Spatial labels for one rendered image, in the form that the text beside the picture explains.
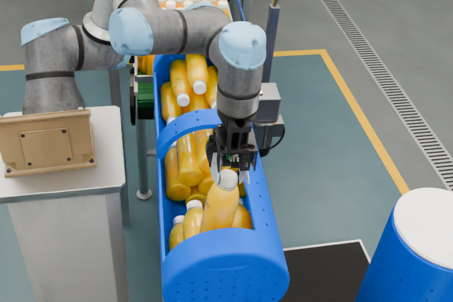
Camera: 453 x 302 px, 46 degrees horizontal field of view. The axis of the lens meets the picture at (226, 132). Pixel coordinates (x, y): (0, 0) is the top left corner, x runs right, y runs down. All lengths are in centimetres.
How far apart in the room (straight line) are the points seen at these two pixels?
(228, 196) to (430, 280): 65
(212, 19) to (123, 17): 16
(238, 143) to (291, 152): 224
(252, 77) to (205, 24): 12
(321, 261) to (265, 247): 136
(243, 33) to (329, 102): 277
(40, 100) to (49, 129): 7
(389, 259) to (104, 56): 94
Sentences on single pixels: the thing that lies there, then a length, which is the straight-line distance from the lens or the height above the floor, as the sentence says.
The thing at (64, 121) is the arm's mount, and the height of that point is 131.
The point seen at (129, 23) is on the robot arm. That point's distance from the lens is 86.
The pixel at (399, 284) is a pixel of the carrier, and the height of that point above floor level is 89.
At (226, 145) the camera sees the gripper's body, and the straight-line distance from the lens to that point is 97.
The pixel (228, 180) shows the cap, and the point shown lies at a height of 135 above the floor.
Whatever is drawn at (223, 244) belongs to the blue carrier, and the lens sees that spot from 114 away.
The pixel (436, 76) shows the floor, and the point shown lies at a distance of 417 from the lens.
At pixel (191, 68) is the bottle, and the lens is 170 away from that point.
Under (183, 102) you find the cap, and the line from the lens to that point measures 169.
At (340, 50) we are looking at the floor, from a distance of 418.
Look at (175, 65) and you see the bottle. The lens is 179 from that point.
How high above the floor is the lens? 214
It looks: 41 degrees down
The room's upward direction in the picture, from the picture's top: 5 degrees clockwise
